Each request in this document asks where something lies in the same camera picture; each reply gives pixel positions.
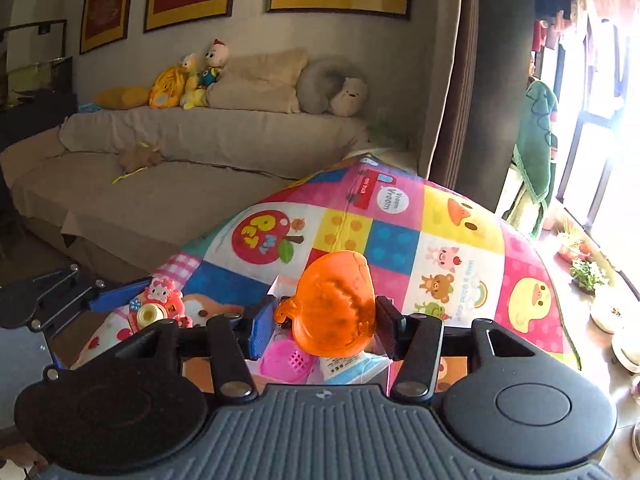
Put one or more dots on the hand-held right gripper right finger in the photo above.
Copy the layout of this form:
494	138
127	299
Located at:
386	327

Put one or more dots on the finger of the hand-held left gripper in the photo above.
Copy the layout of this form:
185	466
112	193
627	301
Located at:
55	355
116	298

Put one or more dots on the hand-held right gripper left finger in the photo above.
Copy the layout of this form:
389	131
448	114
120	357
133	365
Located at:
261	327

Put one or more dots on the pink plastic strainer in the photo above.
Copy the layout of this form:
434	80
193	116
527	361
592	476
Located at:
290	360

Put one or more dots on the pink toy camera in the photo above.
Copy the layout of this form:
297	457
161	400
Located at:
160	305

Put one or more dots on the blue white tissue pack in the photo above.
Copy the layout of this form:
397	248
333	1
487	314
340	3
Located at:
347	366

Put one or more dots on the orange translucent toy mould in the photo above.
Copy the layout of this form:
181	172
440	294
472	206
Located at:
330	305

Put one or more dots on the colourful printed play mat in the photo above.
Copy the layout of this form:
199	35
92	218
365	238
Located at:
450	240

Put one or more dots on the beige covered sofa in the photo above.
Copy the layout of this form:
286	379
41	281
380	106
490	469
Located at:
175	185

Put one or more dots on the brown plush toy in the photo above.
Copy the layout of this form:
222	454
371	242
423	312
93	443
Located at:
140	157

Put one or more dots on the yellow cushion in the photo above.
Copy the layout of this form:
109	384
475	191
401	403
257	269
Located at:
120	97

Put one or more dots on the potted green plant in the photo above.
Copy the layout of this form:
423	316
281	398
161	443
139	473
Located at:
589	271

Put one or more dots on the white bowl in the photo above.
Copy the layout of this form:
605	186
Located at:
607	309
627	350

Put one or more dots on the yellow duck plush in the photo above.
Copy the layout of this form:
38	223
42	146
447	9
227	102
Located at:
192	87

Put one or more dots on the white bear plush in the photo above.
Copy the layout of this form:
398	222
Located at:
350	96

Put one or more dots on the green blanket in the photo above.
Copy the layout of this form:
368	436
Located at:
537	145

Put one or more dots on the beige pillow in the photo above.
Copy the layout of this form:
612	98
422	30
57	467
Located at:
260	82

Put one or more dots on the black glass cabinet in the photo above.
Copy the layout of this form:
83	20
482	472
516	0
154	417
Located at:
37	65

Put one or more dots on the grey neck pillow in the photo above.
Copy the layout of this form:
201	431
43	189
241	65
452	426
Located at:
322	85

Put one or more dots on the chick plush with red crest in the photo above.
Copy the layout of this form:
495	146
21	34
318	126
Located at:
212	66

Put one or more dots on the brown curtain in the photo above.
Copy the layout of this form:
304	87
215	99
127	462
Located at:
470	85

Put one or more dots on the hanging clothes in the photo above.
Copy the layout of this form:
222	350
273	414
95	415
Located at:
555	0

